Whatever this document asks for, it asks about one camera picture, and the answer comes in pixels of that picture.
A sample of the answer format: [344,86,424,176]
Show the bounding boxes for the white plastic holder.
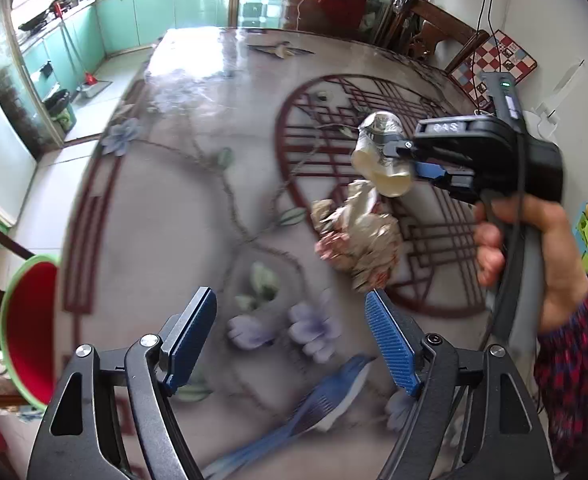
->
[533,59,586,142]

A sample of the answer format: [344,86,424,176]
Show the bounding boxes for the red basin with green rim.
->
[0,254,60,412]

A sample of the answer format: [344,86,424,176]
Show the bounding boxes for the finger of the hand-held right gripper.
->
[408,160,476,202]
[381,139,418,159]

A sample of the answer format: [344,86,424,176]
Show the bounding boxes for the floral tablecloth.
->
[58,27,542,480]

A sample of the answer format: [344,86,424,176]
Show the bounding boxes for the person's right forearm plaid sleeve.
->
[533,274,588,477]

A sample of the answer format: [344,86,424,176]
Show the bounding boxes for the black wok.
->
[17,12,50,32]

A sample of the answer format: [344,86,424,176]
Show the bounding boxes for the person's right hand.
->
[474,194,588,334]

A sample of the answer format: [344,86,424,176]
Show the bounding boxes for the black cable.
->
[481,120,531,353]

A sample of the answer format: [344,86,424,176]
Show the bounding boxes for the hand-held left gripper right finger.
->
[365,290,555,480]

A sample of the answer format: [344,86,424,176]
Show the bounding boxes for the teal kitchen cabinets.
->
[11,0,233,107]

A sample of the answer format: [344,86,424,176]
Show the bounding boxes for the metal tray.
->
[76,80,113,99]

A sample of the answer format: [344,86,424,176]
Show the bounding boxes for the floral paper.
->
[311,179,403,294]

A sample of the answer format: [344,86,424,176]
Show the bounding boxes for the brown wooden chair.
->
[408,0,491,75]

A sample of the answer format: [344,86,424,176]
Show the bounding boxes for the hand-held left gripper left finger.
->
[26,286,219,480]

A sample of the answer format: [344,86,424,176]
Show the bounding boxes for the green bin with black bag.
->
[42,88,78,132]

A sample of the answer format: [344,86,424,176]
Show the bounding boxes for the checkered chair cushion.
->
[448,29,538,112]

